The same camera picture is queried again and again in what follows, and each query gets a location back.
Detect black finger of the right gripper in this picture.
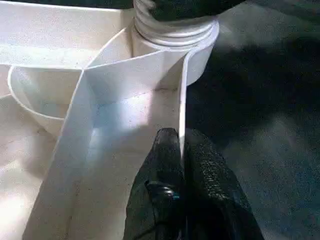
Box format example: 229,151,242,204
149,0,246,23

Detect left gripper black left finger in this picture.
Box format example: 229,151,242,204
126,127,188,240

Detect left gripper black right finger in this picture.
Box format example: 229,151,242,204
184,130,263,240

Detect white plastic table leg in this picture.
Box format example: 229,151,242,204
133,0,221,48

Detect white plastic table top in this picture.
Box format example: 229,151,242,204
0,0,221,240

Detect black work mat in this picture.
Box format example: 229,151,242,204
184,0,320,240

